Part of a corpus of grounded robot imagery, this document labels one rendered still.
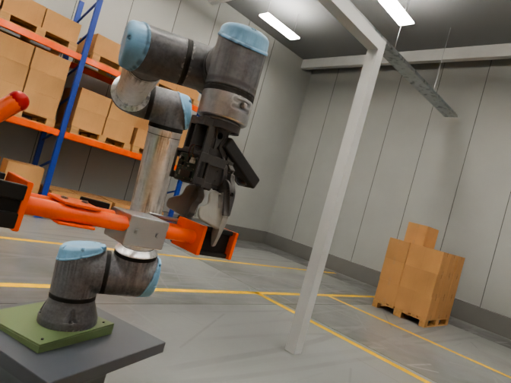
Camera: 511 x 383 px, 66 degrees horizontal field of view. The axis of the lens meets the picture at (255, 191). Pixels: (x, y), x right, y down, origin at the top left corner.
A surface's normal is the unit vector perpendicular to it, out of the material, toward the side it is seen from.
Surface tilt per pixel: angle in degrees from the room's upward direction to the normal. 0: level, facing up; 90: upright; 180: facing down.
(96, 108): 90
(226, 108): 91
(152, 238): 90
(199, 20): 90
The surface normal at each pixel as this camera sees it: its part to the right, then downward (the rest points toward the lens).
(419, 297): -0.68, -0.20
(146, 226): 0.71, 0.18
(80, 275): 0.37, 0.08
